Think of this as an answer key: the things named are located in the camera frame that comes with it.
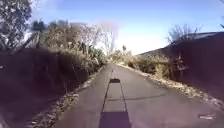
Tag group of bare trees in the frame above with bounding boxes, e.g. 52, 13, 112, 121
68, 21, 121, 57

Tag low green bushes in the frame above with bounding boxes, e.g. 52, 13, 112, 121
111, 49, 175, 80

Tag grey asphalt path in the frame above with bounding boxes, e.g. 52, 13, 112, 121
51, 63, 224, 128

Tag leaf-strewn verge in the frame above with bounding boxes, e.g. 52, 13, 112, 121
116, 63, 224, 110
23, 66, 107, 128

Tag row of green bushes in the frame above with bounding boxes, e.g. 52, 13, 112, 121
0, 0, 109, 124

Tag bare tree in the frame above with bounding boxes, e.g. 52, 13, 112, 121
166, 23, 203, 45

